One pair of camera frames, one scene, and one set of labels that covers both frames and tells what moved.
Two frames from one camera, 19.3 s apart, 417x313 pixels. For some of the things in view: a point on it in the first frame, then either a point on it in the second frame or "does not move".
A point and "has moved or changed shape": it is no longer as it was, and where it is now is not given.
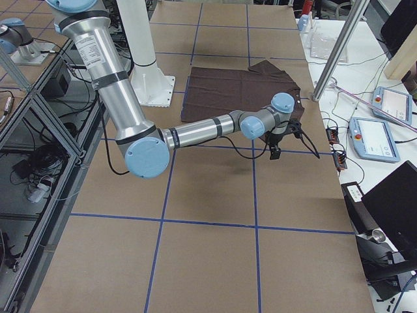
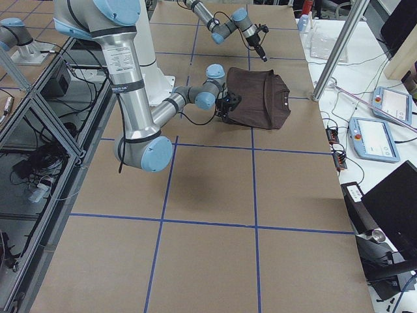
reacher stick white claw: x=333 y=84 does not move
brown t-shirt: x=212 y=90 has moved or changed shape
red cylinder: x=307 y=6 does not move
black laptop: x=393 y=203 does not move
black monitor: x=399 y=25 does not move
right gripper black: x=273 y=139 → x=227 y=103
